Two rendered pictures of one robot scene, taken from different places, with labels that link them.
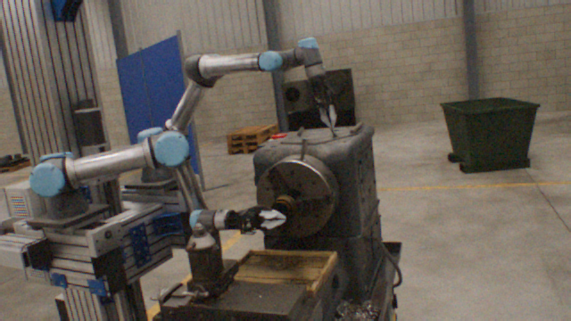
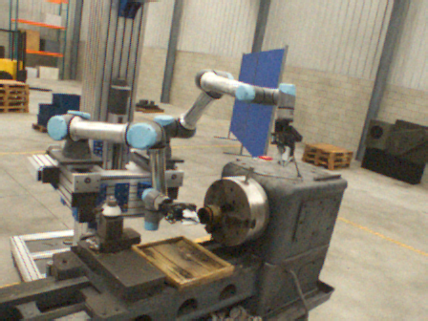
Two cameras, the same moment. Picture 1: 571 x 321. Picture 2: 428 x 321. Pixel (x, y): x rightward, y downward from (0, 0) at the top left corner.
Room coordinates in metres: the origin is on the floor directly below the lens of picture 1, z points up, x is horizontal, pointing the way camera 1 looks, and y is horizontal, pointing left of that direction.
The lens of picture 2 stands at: (0.11, -0.60, 1.68)
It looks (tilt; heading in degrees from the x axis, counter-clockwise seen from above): 19 degrees down; 19
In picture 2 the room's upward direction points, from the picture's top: 11 degrees clockwise
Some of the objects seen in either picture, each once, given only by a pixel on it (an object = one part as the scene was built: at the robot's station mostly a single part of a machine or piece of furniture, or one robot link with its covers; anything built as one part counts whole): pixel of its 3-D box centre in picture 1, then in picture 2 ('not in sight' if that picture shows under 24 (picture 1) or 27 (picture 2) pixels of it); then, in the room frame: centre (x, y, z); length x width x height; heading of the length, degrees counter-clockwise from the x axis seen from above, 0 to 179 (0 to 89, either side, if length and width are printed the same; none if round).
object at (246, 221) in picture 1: (244, 220); (173, 210); (1.53, 0.17, 1.08); 0.12 x 0.09 x 0.08; 68
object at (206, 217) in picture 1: (206, 220); (154, 199); (1.59, 0.32, 1.07); 0.11 x 0.08 x 0.09; 68
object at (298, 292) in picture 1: (229, 300); (115, 260); (1.19, 0.21, 0.95); 0.43 x 0.17 x 0.05; 68
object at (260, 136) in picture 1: (253, 138); (328, 156); (9.94, 0.63, 0.22); 1.25 x 0.86 x 0.44; 163
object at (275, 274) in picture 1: (277, 272); (181, 260); (1.48, 0.08, 0.89); 0.36 x 0.30 x 0.04; 68
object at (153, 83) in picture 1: (151, 112); (249, 103); (8.21, 2.32, 1.18); 4.12 x 0.80 x 2.35; 32
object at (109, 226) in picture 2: (206, 260); (111, 224); (1.22, 0.26, 1.07); 0.07 x 0.07 x 0.10; 68
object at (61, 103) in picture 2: not in sight; (67, 113); (6.31, 5.70, 0.39); 1.20 x 0.80 x 0.79; 168
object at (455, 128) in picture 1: (485, 134); not in sight; (5.98, -2.80, 0.43); 1.34 x 0.94 x 0.85; 172
